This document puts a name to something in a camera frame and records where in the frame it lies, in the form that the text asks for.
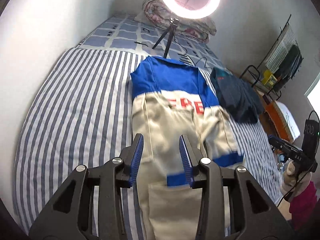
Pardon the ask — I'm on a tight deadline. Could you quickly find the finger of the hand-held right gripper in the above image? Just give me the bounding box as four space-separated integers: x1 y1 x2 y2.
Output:
268 134 299 157

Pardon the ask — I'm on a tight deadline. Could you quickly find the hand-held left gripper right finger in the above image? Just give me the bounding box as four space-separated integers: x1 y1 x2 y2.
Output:
179 134 293 240

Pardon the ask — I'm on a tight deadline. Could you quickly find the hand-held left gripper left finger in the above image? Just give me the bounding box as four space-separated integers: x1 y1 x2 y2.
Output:
29 133 144 240

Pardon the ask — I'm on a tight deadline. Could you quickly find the cream and blue sweatshirt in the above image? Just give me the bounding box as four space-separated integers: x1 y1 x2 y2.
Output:
130 56 244 240

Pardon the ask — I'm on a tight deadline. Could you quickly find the person's right forearm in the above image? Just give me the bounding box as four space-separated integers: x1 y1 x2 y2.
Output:
289 180 320 222

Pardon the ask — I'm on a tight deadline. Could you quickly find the person's right hand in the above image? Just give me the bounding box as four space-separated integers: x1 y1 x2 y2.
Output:
280 162 313 201

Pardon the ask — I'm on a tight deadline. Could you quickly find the white paper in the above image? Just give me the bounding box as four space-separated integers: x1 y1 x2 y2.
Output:
274 101 300 140

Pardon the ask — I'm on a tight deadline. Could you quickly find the orange stool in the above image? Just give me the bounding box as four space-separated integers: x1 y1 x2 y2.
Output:
260 94 300 143

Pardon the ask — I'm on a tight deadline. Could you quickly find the dark navy garment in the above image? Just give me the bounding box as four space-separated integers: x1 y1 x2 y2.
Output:
210 67 265 123

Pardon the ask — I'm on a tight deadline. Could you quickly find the yellow box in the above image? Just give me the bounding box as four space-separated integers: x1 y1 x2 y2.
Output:
261 70 278 85

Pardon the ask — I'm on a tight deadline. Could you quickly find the dark hanging cloth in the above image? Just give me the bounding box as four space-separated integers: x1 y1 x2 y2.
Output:
275 45 303 92

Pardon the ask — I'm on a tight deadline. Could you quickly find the black metal rack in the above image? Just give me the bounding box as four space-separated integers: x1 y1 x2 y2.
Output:
240 14 304 100

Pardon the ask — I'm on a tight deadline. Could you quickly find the blue white striped blanket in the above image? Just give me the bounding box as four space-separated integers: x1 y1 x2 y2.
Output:
12 47 284 240

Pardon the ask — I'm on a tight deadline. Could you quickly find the grey striped hanging cloth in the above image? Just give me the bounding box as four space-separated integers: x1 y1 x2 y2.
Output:
265 26 297 73

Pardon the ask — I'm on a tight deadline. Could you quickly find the blue checked bedsheet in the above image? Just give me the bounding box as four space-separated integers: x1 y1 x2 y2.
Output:
76 14 225 68

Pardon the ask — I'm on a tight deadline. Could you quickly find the black tripod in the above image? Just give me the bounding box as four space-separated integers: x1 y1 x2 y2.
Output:
152 17 178 59

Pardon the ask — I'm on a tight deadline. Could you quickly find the floral quilt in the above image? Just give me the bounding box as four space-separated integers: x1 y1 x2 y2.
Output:
135 0 217 42

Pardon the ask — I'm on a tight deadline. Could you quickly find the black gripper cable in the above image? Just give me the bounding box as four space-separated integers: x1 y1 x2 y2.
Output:
276 164 316 207

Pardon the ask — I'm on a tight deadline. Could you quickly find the black ring light cable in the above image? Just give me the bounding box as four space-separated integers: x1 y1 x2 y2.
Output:
175 36 214 68

